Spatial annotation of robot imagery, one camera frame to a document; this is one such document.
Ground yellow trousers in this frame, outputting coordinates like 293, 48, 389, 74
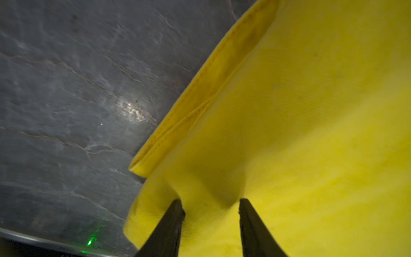
123, 1, 411, 257

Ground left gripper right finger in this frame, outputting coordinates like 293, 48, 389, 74
239, 198, 287, 257

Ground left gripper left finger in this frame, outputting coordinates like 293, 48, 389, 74
135, 199, 185, 257

